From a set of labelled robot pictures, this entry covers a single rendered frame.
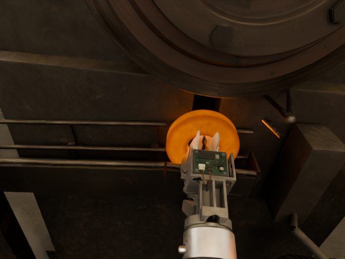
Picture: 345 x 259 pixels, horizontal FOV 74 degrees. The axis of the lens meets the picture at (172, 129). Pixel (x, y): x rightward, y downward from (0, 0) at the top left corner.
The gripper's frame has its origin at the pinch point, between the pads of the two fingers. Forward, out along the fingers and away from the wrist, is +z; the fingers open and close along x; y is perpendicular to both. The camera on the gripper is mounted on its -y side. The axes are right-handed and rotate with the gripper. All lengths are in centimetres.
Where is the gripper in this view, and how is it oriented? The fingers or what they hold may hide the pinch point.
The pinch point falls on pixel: (203, 136)
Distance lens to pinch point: 49.9
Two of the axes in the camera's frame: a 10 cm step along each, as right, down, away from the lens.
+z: 0.7, -7.5, 6.5
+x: -9.9, -1.1, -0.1
